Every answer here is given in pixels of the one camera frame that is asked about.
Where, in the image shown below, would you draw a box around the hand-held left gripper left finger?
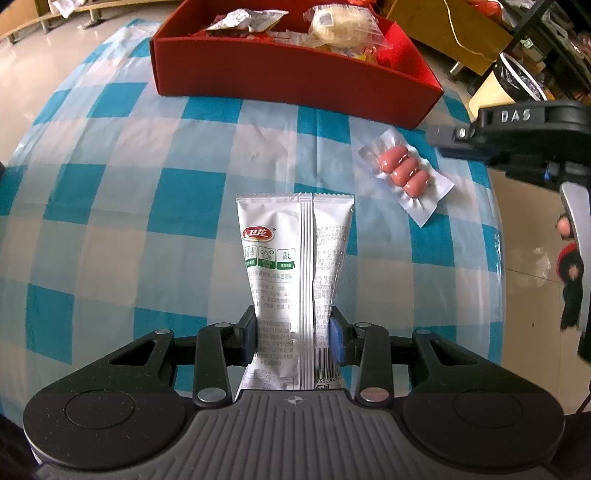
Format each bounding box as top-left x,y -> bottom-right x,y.
88,307 -> 257,409

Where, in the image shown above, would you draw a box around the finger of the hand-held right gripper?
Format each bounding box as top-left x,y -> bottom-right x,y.
426,124 -> 478,149

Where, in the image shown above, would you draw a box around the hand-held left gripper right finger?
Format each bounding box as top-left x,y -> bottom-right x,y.
329,307 -> 504,409

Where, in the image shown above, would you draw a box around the sausages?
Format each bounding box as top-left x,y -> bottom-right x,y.
358,128 -> 455,228

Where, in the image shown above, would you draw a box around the tall white snack packet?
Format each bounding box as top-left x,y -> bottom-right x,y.
235,192 -> 356,402

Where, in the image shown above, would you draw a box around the round bun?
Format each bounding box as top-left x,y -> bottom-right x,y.
302,2 -> 393,58

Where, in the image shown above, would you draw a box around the red cardboard box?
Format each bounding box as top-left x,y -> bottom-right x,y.
148,0 -> 445,131

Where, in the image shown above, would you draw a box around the white silver snack packet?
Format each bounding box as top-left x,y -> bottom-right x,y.
205,8 -> 284,34

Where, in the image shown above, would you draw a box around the person's right hand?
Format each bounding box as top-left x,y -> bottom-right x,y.
555,215 -> 591,330

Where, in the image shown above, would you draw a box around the cream trash bin black liner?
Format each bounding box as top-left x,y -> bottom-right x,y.
468,52 -> 557,121

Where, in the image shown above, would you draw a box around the black storage shelf rack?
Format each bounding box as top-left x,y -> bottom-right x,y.
496,0 -> 591,104

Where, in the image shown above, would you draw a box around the blue white checkered tablecloth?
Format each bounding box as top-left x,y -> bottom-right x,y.
0,18 -> 506,416

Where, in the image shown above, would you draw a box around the yellow cable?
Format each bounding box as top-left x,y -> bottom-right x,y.
442,0 -> 492,58

